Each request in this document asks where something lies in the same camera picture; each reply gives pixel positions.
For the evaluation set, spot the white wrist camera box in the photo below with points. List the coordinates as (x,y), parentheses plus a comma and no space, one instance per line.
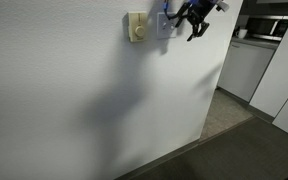
(223,6)

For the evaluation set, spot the steel microwave oven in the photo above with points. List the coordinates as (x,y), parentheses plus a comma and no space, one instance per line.
(267,28)

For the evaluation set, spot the white double switch plate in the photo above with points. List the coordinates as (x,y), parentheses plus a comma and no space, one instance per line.
(164,31)

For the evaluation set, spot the white kitchen counter cabinet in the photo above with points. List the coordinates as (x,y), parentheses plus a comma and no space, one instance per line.
(244,66)

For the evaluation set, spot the beige dimmer switch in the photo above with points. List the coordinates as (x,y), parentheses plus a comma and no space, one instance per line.
(138,28)

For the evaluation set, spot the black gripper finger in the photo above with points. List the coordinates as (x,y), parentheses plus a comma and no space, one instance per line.
(183,15)
(200,29)

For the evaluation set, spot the white mug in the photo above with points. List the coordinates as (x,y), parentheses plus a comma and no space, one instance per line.
(242,33)

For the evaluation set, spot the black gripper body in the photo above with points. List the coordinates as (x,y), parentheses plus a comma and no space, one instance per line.
(200,11)

